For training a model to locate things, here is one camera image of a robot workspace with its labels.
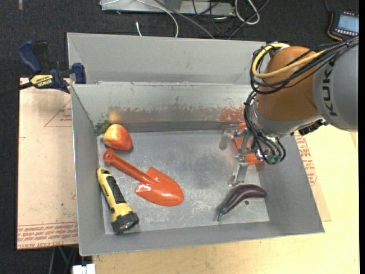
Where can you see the grey metal bin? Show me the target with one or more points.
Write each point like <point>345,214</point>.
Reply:
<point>176,158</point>

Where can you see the orange toy shovel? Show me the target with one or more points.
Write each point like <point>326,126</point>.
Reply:
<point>157,187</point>

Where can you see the yellow and black flashlight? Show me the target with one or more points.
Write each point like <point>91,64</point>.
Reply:
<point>114,193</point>

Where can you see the purple toy eggplant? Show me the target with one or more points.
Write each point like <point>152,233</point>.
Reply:
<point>242,195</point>

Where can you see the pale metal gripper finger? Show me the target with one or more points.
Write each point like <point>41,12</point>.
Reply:
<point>225,138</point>
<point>239,171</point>

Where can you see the orange rounded toy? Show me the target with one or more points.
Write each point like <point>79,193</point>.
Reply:
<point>253,158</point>

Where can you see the red and yellow toy strawberry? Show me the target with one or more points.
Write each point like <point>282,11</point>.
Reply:
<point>117,138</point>

